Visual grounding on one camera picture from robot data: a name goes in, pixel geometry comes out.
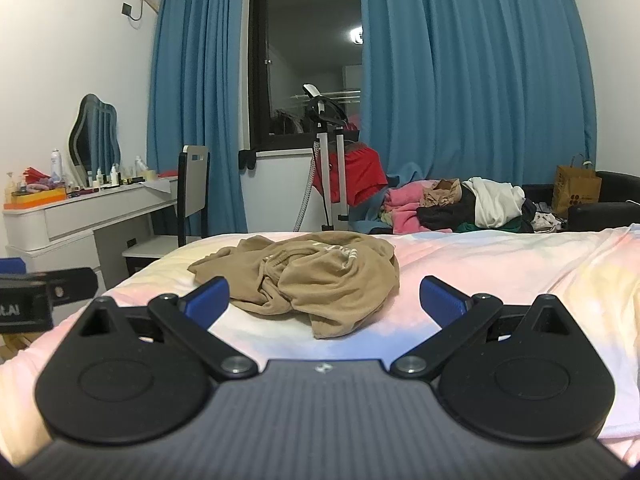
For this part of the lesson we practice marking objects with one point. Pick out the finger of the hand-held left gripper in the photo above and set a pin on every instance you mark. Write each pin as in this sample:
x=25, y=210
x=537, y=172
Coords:
x=75, y=285

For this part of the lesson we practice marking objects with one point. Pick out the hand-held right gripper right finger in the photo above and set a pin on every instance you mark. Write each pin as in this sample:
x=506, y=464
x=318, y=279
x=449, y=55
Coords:
x=442, y=300

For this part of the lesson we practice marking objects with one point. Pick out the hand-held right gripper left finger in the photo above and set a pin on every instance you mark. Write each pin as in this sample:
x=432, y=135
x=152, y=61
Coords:
x=207, y=297

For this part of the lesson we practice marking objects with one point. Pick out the tan garment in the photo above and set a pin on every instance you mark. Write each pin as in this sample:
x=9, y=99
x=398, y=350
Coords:
x=325, y=280

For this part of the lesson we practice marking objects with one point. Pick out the white dressing table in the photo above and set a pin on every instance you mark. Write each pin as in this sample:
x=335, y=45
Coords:
x=75, y=215

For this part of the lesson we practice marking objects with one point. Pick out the green cloth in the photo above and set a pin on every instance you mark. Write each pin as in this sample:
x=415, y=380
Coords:
x=465, y=228

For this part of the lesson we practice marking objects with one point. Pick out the black cloth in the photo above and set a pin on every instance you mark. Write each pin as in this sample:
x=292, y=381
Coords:
x=440, y=217

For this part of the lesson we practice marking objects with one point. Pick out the pastel tie-dye bed sheet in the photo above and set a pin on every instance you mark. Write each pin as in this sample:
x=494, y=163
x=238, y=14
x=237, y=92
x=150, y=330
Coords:
x=525, y=270

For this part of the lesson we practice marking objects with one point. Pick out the orange box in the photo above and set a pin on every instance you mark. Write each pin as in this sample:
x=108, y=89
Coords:
x=35, y=200

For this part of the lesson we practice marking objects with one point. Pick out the pink cloth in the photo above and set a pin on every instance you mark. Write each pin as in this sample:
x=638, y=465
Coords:
x=405, y=210

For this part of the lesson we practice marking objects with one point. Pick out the light brown cloth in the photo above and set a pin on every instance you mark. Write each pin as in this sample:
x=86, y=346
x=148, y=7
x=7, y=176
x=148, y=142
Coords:
x=442, y=192

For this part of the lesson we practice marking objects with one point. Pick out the white cloth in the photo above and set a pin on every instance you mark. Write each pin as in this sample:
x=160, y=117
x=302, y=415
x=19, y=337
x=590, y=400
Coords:
x=495, y=200

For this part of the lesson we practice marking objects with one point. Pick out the black and grey chair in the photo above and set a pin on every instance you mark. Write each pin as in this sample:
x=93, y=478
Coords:
x=195, y=185

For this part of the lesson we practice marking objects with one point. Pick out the group of cosmetic bottles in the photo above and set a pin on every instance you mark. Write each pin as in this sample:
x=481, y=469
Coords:
x=114, y=175

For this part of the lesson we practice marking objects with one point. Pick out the white spray can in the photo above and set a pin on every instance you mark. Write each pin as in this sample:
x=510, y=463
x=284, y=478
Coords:
x=56, y=165

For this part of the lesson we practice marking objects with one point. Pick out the red garment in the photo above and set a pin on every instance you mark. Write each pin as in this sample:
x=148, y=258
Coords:
x=360, y=175

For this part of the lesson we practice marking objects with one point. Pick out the wavy framed mirror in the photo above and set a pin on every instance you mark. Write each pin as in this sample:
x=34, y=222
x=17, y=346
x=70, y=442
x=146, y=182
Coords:
x=92, y=130

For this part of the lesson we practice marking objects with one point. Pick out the brown paper bag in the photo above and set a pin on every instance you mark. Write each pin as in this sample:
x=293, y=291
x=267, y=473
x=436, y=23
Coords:
x=575, y=187

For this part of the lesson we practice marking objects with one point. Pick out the black sofa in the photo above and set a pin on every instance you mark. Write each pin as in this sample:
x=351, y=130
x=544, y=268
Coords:
x=600, y=215

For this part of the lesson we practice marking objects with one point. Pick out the standing garment steamer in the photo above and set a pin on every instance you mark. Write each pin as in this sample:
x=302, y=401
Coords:
x=322, y=160

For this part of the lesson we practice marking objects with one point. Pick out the dark framed window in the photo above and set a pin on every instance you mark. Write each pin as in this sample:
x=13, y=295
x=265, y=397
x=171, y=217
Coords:
x=300, y=35

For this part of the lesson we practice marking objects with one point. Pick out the small black bracket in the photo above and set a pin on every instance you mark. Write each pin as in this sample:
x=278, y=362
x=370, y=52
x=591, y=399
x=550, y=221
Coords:
x=248, y=160

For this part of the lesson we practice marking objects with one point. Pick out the black wall socket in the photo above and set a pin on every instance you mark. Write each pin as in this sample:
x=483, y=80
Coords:
x=127, y=9

